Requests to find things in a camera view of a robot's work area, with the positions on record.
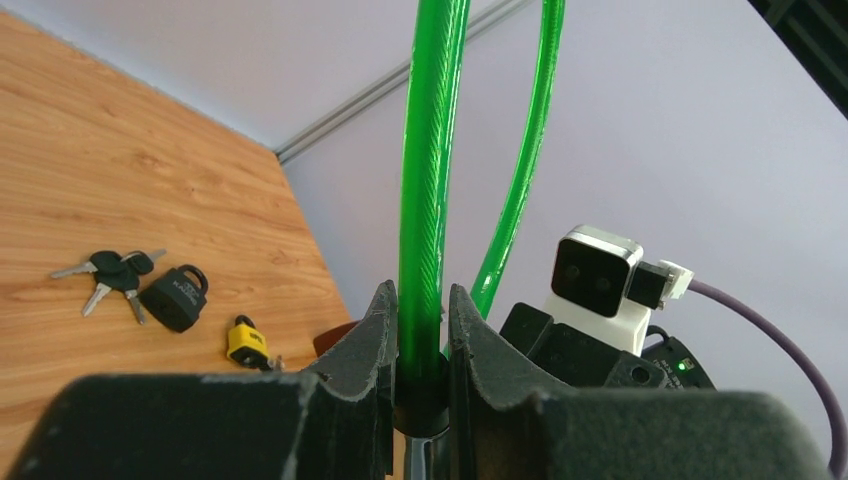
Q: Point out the green cable lock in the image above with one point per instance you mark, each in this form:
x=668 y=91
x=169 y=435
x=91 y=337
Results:
x=421 y=401

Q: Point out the yellow padlock keys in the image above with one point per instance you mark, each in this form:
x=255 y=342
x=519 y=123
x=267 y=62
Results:
x=276 y=364

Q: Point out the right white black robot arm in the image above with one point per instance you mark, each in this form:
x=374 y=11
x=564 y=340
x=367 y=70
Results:
x=677 y=361

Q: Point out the black padlock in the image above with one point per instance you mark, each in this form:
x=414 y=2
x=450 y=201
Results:
x=177 y=298

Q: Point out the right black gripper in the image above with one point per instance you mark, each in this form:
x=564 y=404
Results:
x=575 y=358

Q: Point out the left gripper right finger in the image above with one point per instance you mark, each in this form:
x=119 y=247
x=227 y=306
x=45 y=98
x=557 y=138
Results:
x=509 y=419

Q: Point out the yellow padlock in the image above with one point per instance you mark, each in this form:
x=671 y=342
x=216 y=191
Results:
x=247 y=346

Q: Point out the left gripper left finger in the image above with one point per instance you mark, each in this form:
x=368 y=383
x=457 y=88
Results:
x=331 y=420

